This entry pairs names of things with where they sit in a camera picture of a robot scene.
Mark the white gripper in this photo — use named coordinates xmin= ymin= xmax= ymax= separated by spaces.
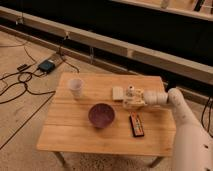
xmin=112 ymin=87 xmax=145 ymax=109

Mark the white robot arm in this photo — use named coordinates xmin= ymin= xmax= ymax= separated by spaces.
xmin=112 ymin=86 xmax=213 ymax=171

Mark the purple bowl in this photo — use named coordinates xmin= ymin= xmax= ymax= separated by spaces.
xmin=88 ymin=103 xmax=115 ymax=128

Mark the orange black rectangular box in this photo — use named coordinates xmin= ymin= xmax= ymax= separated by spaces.
xmin=129 ymin=113 xmax=144 ymax=137

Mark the wooden table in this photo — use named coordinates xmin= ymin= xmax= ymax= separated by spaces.
xmin=37 ymin=73 xmax=175 ymax=157

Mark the translucent plastic cup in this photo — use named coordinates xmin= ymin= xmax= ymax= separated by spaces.
xmin=68 ymin=79 xmax=83 ymax=99

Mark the blue power adapter box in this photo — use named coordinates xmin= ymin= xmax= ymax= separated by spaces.
xmin=38 ymin=60 xmax=55 ymax=73

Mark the small black device on floor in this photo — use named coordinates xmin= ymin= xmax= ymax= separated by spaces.
xmin=17 ymin=64 xmax=28 ymax=71

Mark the black cable at right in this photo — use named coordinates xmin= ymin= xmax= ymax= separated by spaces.
xmin=200 ymin=96 xmax=213 ymax=139

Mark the black cable on floor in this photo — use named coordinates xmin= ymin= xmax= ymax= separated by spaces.
xmin=0 ymin=44 xmax=57 ymax=106

